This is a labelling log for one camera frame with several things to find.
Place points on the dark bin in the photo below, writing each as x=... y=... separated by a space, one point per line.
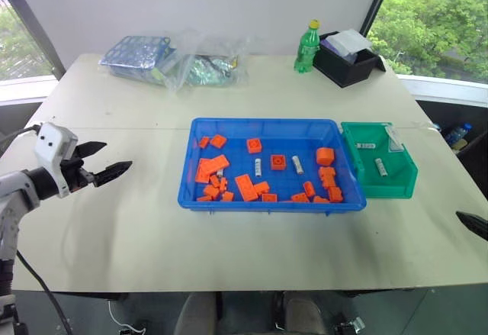
x=474 y=140

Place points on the blue rack in bag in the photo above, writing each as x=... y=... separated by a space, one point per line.
x=133 y=56

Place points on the dark window frame post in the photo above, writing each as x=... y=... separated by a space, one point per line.
x=377 y=1
x=30 y=22

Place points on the black open box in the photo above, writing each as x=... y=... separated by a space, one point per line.
x=350 y=69

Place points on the clear label bag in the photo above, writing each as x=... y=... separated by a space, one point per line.
x=394 y=139

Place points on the grey rounded robot leg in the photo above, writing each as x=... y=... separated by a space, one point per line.
x=305 y=312
x=196 y=314

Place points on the green plastic soda bottle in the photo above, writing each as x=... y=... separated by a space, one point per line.
x=306 y=49

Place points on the white purple tissue pack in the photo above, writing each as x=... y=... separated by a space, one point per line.
x=348 y=43

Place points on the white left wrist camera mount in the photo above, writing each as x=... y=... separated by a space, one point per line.
x=51 y=144

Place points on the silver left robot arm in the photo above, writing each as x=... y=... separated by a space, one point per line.
x=13 y=190

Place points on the green plastic bin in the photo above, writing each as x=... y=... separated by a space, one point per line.
x=385 y=186

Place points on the orange rectangular block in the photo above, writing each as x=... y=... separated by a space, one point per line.
x=326 y=171
x=203 y=172
x=328 y=181
x=262 y=187

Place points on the small orange block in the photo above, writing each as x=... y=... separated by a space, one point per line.
x=204 y=142
x=228 y=196
x=300 y=197
x=321 y=199
x=204 y=198
x=218 y=181
x=309 y=187
x=269 y=197
x=210 y=191

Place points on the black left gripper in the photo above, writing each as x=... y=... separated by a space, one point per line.
x=78 y=176

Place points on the blue plastic tray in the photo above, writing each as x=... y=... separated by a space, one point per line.
x=274 y=180

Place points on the clear plastic bag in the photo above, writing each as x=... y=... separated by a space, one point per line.
x=207 y=66

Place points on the orange cylinder block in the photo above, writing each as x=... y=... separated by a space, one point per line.
x=325 y=155

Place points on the blue capped water bottle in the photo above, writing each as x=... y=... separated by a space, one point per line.
x=456 y=134

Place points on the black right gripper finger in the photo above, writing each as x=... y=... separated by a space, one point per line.
x=474 y=222

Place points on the orange flat plate block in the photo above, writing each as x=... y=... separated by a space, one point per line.
x=220 y=161

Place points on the long orange block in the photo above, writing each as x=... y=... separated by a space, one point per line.
x=246 y=187

